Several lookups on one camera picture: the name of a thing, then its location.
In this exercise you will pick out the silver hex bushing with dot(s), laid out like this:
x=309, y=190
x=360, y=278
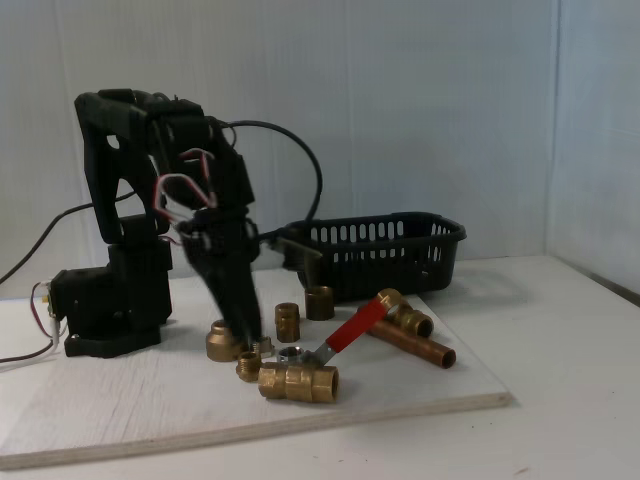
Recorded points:
x=264, y=346

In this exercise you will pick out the copper pipe piece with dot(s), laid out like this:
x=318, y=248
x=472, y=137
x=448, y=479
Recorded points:
x=415, y=345

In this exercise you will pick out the brass bell reducer fitting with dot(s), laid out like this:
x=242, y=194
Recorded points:
x=220, y=345

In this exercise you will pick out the brass tee fitting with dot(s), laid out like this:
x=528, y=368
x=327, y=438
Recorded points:
x=412, y=320

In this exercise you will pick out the small controller circuit board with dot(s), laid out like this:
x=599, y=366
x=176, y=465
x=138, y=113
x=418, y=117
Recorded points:
x=48, y=300

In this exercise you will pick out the chrome nut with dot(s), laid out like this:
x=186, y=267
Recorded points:
x=291, y=354

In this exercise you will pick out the small brass threaded nipple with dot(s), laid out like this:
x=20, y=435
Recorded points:
x=248, y=366

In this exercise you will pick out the brass hex double nipple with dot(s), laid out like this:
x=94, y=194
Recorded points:
x=286, y=322

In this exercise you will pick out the dark brass coupling sleeve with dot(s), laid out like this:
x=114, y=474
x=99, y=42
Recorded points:
x=319, y=303

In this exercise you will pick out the black plastic slotted basket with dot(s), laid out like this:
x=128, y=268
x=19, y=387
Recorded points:
x=375, y=270

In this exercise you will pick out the white painted wooden board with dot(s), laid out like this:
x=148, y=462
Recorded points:
x=150, y=395

